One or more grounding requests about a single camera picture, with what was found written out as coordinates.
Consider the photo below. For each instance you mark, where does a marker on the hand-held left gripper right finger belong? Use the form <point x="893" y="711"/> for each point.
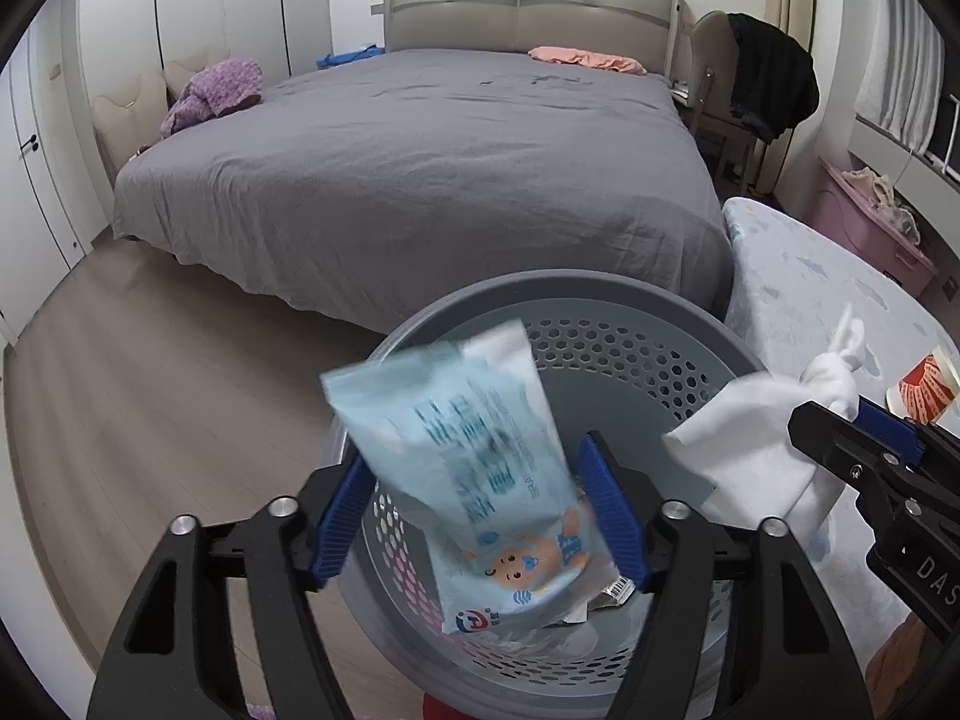
<point x="611" y="517"/>

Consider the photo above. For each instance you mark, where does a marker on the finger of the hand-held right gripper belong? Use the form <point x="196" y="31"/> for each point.
<point x="840" y="435"/>
<point x="889" y="431"/>

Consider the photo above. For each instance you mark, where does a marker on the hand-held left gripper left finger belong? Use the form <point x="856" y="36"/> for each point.
<point x="337" y="525"/>

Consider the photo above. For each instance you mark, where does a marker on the white tissue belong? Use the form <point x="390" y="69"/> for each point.
<point x="750" y="450"/>

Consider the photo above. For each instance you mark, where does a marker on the blue wet wipes pack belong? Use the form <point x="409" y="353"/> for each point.
<point x="480" y="480"/>

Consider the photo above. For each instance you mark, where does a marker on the grey-blue perforated plastic basket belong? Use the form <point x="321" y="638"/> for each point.
<point x="600" y="345"/>

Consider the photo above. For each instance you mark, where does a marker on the person's right forearm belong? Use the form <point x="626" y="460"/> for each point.
<point x="907" y="675"/>

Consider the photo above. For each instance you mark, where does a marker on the red paper cup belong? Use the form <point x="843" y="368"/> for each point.
<point x="926" y="386"/>

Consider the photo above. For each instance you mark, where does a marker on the white barcode wrapper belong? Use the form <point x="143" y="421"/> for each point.
<point x="619" y="591"/>

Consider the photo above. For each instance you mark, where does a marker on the pale blue printed mat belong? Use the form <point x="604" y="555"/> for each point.
<point x="795" y="300"/>

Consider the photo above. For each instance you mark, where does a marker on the purple fleece clothing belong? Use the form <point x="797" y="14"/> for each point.
<point x="259" y="712"/>

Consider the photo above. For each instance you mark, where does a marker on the pink storage box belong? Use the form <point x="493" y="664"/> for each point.
<point x="862" y="225"/>

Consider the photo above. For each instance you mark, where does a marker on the red item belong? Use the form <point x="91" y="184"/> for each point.
<point x="446" y="709"/>

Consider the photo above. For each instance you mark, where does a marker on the beige cloth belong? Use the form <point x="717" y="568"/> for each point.
<point x="874" y="191"/>

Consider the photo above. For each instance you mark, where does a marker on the grey window ledge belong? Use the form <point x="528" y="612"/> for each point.
<point x="877" y="139"/>

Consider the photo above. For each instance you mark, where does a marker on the black jacket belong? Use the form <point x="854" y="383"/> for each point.
<point x="772" y="75"/>

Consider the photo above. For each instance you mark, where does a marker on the grey bed sheet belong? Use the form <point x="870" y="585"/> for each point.
<point x="412" y="165"/>

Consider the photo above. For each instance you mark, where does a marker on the white sheer curtain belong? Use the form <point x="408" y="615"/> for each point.
<point x="900" y="52"/>

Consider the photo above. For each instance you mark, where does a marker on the beige high-back chair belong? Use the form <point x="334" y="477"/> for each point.
<point x="712" y="45"/>

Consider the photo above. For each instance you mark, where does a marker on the white door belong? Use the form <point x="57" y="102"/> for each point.
<point x="37" y="187"/>

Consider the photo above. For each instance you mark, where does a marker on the purple knitted blanket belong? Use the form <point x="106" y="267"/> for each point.
<point x="217" y="86"/>

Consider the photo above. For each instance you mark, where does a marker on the pink cloth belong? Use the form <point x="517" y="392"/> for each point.
<point x="577" y="56"/>

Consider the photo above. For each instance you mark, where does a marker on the cream upholstered chair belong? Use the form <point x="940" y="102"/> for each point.
<point x="124" y="112"/>

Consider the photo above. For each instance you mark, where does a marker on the beige upholstered bed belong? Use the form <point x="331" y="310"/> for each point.
<point x="450" y="11"/>

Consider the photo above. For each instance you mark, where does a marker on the white wardrobe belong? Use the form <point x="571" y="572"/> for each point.
<point x="195" y="0"/>

